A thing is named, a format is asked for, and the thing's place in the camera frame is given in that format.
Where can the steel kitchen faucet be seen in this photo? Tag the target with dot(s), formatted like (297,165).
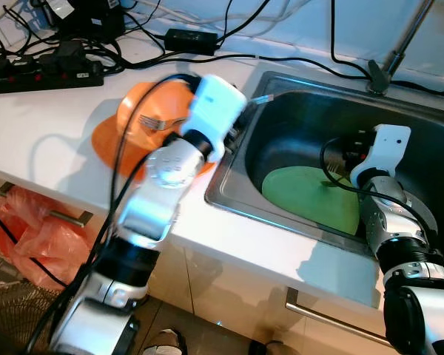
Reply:
(399,44)

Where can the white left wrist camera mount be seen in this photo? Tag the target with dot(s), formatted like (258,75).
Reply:
(214,103)

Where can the black boxy device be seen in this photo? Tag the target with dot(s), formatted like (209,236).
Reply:
(89,22)

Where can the red plastic bag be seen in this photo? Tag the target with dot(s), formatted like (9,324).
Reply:
(37,237)

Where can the black power adapter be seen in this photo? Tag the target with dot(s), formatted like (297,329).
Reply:
(192,41)

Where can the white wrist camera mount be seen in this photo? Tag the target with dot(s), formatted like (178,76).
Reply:
(214,103)
(388,144)

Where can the stainless steel sink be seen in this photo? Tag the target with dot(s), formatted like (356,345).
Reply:
(303,126)

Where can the white kitchen cabinet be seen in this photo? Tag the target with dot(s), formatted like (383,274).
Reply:
(229,288)

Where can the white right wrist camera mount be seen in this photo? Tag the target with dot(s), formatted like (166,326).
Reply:
(388,144)

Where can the black power strip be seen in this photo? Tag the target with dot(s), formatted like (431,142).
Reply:
(44,78)

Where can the orange bowl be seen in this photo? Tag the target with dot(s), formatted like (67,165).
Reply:
(144,111)

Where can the grey round dish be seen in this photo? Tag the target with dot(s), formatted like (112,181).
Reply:
(428,214)

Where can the green plate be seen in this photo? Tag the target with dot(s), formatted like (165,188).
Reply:
(303,196)

